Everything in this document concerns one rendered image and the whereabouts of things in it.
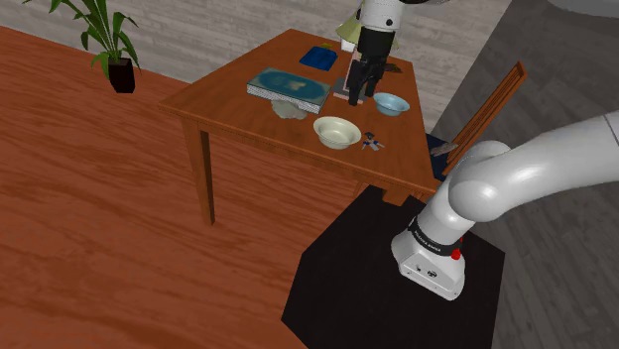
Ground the light blue bowl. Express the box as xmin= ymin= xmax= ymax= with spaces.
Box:
xmin=372 ymin=91 xmax=412 ymax=118

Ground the brown wooden table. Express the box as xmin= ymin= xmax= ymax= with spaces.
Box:
xmin=158 ymin=28 xmax=441 ymax=226

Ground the green plant in black pot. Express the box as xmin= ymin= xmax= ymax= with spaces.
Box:
xmin=21 ymin=0 xmax=143 ymax=95

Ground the pink and grey flat book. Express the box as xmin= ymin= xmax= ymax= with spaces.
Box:
xmin=330 ymin=75 xmax=369 ymax=104

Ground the wooden chair with blue seat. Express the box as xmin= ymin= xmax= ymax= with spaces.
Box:
xmin=425 ymin=60 xmax=529 ymax=183

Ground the teal hardcover book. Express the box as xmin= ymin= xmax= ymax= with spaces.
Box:
xmin=246 ymin=66 xmax=330 ymax=116

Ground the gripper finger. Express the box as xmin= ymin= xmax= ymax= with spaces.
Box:
xmin=347 ymin=64 xmax=370 ymax=107
xmin=365 ymin=64 xmax=387 ymax=98

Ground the black robot stand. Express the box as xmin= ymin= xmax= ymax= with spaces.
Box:
xmin=281 ymin=184 xmax=507 ymax=349

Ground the cream bowl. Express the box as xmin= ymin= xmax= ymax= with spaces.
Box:
xmin=312 ymin=115 xmax=363 ymax=151

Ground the pale green lamp shade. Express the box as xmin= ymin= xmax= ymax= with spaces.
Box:
xmin=335 ymin=11 xmax=401 ymax=51

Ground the pale grey crumpled lump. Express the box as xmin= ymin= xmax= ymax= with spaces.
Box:
xmin=270 ymin=98 xmax=309 ymax=121

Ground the grey flat object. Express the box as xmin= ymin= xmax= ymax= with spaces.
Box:
xmin=429 ymin=142 xmax=459 ymax=158

